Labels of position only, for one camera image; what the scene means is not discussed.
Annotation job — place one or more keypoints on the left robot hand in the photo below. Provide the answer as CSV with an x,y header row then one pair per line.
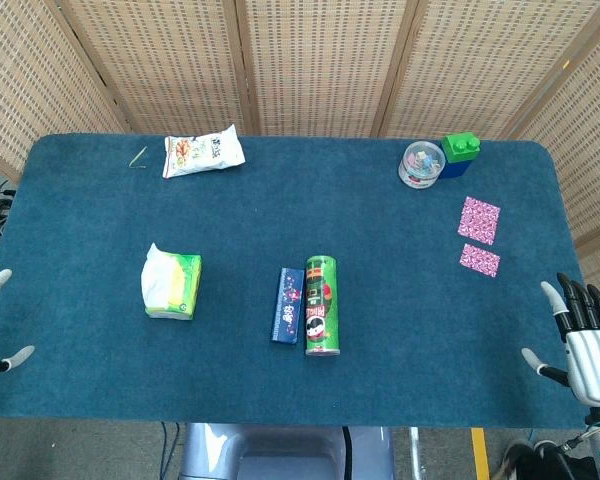
x,y
0,280

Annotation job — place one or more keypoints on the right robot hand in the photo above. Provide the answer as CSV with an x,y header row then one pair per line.
x,y
587,345

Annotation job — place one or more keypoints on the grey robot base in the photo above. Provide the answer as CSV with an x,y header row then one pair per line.
x,y
285,452

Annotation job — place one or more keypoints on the green tissue pack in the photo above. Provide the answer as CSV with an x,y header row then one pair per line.
x,y
186,286

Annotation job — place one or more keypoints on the dark blue flat box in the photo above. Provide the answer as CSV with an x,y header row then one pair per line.
x,y
288,306

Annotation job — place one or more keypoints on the small pink patterned paper rectangle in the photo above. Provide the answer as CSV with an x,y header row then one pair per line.
x,y
480,260

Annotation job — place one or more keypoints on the yellow floor tape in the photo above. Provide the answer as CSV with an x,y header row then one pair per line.
x,y
480,452

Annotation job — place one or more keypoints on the large pink patterned paper square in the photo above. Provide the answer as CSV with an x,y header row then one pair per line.
x,y
478,220

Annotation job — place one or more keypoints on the thin green twig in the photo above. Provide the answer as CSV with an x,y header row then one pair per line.
x,y
139,158

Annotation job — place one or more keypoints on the blue toy brick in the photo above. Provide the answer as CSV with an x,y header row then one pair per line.
x,y
456,168

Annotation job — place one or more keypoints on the green toy brick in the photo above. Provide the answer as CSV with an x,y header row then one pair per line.
x,y
461,145

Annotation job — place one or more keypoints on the white snack bag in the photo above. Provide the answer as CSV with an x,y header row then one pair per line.
x,y
202,150

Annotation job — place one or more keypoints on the clear round clip container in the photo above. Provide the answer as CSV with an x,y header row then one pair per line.
x,y
422,164

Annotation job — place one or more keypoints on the green Pringles can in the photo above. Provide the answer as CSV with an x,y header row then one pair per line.
x,y
321,305

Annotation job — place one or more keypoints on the blue felt table cover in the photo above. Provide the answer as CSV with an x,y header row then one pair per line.
x,y
290,225

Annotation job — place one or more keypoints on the woven folding screen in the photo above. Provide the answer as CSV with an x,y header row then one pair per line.
x,y
320,65

